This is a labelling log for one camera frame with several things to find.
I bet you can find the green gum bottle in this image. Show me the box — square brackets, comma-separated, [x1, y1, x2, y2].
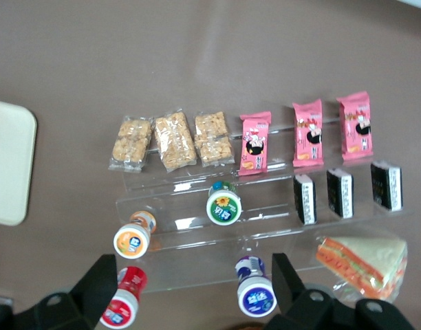
[206, 180, 243, 226]

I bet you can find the blue gum bottle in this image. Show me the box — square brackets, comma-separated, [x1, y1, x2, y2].
[234, 254, 278, 318]

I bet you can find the wrapped triangle sandwich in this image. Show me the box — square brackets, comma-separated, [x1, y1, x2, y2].
[315, 235, 409, 303]

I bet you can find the cream plastic tray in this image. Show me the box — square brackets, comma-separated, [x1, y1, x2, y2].
[0, 98, 38, 227]

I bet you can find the black snack packet white label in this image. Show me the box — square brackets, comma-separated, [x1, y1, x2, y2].
[369, 160, 403, 212]
[325, 167, 355, 219]
[292, 173, 318, 226]

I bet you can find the orange gum bottle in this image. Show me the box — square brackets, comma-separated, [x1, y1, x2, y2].
[113, 210, 158, 260]

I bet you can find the peanut brittle bar clear wrapper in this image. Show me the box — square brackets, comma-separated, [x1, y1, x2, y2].
[193, 110, 236, 168]
[153, 108, 199, 173]
[108, 115, 153, 173]

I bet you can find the red gum bottle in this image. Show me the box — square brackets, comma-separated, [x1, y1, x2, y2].
[99, 266, 149, 329]

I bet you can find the pink snack packet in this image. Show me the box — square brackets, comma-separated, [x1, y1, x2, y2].
[292, 98, 325, 168]
[237, 111, 272, 177]
[336, 90, 374, 162]

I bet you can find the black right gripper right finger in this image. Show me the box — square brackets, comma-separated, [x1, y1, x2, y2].
[265, 252, 416, 330]

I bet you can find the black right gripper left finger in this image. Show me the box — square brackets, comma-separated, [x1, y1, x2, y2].
[10, 253, 118, 330]

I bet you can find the clear acrylic stepped display stand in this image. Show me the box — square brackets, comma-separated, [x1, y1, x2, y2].
[114, 115, 415, 295]

